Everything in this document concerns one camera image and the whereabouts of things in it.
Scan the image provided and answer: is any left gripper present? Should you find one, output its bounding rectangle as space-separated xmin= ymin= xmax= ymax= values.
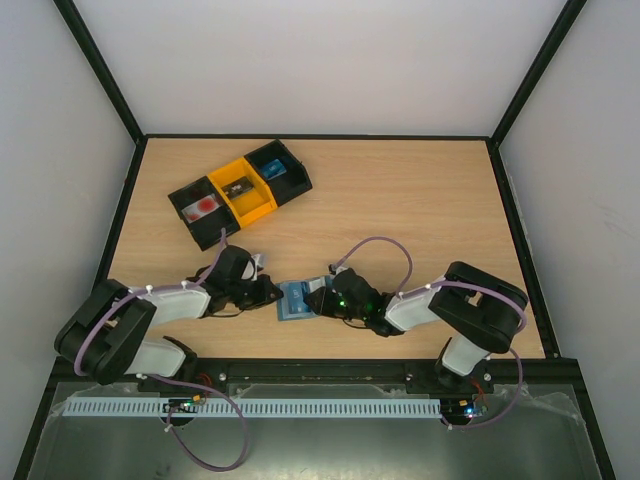
xmin=228 ymin=274 xmax=284 ymax=311

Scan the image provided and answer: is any blue credit card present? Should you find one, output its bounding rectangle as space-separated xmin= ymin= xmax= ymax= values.
xmin=279 ymin=279 xmax=319 ymax=317

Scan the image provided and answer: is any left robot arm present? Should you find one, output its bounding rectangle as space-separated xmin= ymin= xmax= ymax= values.
xmin=54 ymin=244 xmax=284 ymax=385

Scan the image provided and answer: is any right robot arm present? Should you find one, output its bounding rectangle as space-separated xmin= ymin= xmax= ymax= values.
xmin=303 ymin=261 xmax=528 ymax=392

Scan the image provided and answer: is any black card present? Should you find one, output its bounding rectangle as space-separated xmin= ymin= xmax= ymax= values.
xmin=222 ymin=176 xmax=254 ymax=200

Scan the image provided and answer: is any red white card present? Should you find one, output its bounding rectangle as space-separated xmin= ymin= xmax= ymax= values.
xmin=181 ymin=194 xmax=221 ymax=224

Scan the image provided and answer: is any blue card in bin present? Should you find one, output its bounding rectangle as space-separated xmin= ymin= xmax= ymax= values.
xmin=260 ymin=158 xmax=287 ymax=180

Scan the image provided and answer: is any yellow bin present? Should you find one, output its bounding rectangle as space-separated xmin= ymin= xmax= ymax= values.
xmin=207 ymin=157 xmax=277 ymax=229

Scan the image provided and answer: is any left black bin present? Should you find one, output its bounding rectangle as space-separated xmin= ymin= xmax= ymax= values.
xmin=168 ymin=176 xmax=240 ymax=251

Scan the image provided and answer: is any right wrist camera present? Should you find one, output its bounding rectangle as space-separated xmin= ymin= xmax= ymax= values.
xmin=328 ymin=264 xmax=348 ymax=278

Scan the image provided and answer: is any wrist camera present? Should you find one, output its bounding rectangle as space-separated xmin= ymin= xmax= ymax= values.
xmin=245 ymin=253 xmax=266 ymax=281
xmin=328 ymin=264 xmax=348 ymax=278

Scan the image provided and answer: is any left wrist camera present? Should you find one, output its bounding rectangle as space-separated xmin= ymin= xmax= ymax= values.
xmin=245 ymin=253 xmax=266 ymax=281

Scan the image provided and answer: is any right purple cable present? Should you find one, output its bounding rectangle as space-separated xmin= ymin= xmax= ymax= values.
xmin=337 ymin=236 xmax=529 ymax=346

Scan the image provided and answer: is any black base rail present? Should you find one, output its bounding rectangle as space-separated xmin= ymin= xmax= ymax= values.
xmin=47 ymin=357 xmax=586 ymax=398

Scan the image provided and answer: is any blue slotted cable duct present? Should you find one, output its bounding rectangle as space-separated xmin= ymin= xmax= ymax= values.
xmin=62 ymin=397 xmax=441 ymax=419

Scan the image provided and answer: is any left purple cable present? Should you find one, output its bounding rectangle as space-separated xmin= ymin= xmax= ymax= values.
xmin=73 ymin=227 xmax=229 ymax=376

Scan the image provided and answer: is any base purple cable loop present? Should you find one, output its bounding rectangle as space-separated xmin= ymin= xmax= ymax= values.
xmin=162 ymin=382 xmax=255 ymax=470

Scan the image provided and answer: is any black cage frame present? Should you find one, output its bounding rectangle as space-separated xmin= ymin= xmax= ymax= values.
xmin=14 ymin=1 xmax=615 ymax=479

